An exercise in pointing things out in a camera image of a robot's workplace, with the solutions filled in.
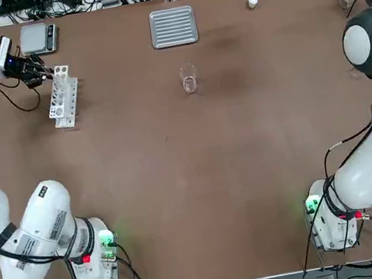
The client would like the black left base cable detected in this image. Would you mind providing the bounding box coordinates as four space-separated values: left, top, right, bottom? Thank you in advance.
112 229 194 279

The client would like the silver digital scale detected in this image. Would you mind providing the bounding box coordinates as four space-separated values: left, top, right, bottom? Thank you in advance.
17 20 62 59

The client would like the glass test tube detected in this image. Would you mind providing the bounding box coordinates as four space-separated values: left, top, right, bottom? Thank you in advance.
46 70 60 87

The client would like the black base cable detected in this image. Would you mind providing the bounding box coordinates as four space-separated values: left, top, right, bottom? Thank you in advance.
293 208 372 279
112 229 194 279

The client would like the tall glass beaker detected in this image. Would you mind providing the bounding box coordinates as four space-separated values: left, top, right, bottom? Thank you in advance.
178 62 200 95

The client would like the white test tube rack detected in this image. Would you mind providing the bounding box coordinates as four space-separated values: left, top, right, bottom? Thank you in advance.
40 62 85 131

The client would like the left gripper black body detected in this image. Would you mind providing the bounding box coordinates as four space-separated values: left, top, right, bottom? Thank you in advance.
4 55 31 82

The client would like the black right base cable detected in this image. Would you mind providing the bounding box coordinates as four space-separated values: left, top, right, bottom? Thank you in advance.
293 208 372 279

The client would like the ribbed metal tray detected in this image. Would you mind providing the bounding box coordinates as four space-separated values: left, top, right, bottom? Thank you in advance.
147 3 200 50

